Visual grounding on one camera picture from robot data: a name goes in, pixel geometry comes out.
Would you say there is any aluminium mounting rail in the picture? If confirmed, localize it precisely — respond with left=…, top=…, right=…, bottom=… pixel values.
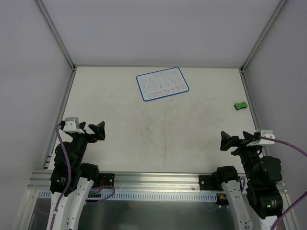
left=27, top=170, right=288, bottom=194

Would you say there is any purple cable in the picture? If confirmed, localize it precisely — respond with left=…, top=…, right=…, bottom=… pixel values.
left=239, top=135, right=307, bottom=230
left=47, top=122, right=116, bottom=230

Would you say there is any right aluminium frame post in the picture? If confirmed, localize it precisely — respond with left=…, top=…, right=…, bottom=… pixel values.
left=239, top=0, right=288, bottom=168

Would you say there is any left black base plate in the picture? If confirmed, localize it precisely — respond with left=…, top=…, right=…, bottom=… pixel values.
left=96, top=172, right=115, bottom=187

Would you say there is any blue framed whiteboard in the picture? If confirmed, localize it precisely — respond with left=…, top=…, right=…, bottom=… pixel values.
left=136, top=67, right=189, bottom=102

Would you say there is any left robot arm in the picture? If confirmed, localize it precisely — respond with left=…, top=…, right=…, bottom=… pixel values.
left=47, top=118, right=106, bottom=230

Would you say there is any white slotted cable duct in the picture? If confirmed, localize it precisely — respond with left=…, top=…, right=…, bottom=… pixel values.
left=38, top=190, right=218, bottom=202

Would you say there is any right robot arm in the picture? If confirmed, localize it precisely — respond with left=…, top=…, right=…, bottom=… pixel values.
left=213, top=130, right=283, bottom=230

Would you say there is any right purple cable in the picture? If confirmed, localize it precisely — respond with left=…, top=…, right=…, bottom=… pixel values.
left=239, top=135, right=307, bottom=230

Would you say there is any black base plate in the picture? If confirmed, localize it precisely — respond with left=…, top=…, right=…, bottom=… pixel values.
left=96, top=172, right=115, bottom=187
left=199, top=175, right=220, bottom=191

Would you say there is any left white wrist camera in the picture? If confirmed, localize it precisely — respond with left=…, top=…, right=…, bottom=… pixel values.
left=62, top=117, right=83, bottom=134

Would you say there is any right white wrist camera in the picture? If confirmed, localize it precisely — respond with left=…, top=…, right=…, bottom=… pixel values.
left=247, top=129, right=275, bottom=146

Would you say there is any green bone-shaped eraser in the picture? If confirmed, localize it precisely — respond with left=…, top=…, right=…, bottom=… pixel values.
left=234, top=102, right=248, bottom=110

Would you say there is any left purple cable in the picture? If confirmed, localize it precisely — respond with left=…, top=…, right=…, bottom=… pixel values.
left=47, top=122, right=116, bottom=230

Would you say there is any left aluminium frame post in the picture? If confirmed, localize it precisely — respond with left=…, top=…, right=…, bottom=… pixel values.
left=35, top=0, right=76, bottom=170

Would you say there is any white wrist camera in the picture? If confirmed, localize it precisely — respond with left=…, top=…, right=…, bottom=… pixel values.
left=62, top=117, right=83, bottom=134
left=247, top=129, right=275, bottom=146

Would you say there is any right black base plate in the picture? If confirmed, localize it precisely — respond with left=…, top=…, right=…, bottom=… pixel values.
left=199, top=175, right=220, bottom=191

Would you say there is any aluminium frame post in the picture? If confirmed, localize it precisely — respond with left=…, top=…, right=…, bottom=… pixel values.
left=239, top=0, right=288, bottom=168
left=35, top=0, right=76, bottom=170

